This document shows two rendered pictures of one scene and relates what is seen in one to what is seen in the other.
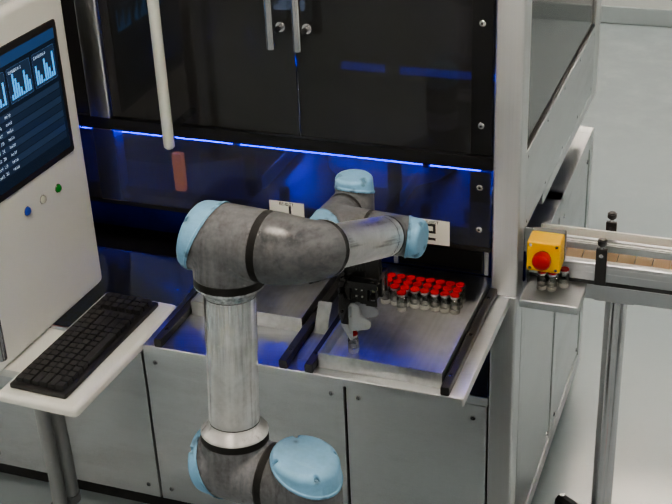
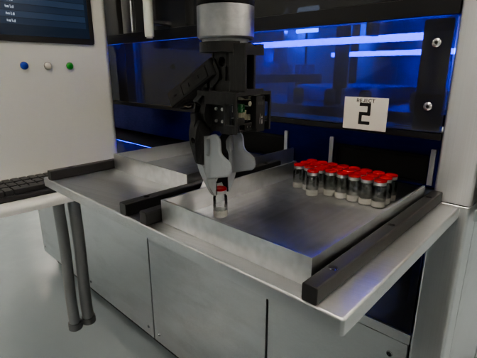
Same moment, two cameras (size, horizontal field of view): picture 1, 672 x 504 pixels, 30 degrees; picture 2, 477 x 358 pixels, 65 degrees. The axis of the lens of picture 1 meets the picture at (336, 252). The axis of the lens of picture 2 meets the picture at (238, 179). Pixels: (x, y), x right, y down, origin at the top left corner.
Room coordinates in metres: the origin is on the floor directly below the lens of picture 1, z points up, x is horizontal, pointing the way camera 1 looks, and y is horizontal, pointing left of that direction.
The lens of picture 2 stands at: (1.69, -0.25, 1.10)
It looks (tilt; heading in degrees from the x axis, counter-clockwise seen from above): 16 degrees down; 22
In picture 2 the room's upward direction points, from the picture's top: straight up
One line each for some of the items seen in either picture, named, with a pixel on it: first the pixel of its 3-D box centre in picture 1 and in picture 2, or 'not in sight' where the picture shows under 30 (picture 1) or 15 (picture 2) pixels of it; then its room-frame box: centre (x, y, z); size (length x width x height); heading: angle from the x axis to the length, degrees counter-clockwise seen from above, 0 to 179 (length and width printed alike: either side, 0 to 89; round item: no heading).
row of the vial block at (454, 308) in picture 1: (419, 298); (336, 183); (2.35, -0.18, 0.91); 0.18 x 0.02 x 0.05; 68
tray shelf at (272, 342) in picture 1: (336, 315); (239, 190); (2.35, 0.01, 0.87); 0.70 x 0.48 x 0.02; 69
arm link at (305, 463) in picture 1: (303, 483); not in sight; (1.67, 0.07, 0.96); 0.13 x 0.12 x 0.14; 63
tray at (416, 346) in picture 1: (404, 327); (299, 202); (2.24, -0.14, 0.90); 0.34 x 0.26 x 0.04; 158
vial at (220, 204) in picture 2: (353, 342); (220, 202); (2.18, -0.03, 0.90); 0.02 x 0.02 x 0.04
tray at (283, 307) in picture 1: (275, 279); (207, 158); (2.47, 0.14, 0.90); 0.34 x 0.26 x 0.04; 159
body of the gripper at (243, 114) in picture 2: (361, 272); (230, 89); (2.17, -0.05, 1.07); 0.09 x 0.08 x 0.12; 69
